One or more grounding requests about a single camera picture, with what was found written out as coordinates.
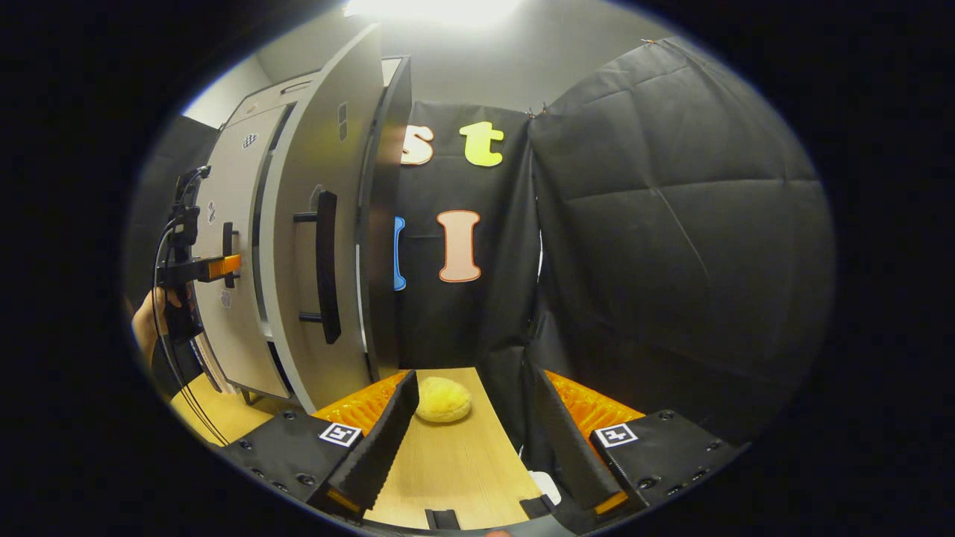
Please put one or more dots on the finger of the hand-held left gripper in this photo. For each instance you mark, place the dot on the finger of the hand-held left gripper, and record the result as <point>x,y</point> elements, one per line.
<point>224,267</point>

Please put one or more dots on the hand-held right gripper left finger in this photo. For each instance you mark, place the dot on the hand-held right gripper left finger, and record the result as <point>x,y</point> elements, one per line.
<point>384,447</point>

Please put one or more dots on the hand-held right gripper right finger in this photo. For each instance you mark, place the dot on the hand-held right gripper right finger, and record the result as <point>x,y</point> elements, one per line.
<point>571,447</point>

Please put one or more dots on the grey shoe cabinet door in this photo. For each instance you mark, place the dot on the grey shoe cabinet door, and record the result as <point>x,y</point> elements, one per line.
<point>235,186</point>
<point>298,164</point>

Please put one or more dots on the grey double-door shoe cabinet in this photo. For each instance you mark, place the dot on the grey double-door shoe cabinet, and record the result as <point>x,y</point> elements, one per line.
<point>384,224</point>

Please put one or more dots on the yellow sponge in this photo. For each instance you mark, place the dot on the yellow sponge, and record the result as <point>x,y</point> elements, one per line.
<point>444,400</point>

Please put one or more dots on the white book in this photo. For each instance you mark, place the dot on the white book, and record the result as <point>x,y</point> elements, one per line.
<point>213,365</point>

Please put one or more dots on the black backdrop cloth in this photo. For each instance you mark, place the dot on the black backdrop cloth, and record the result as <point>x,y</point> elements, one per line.
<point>671,261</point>

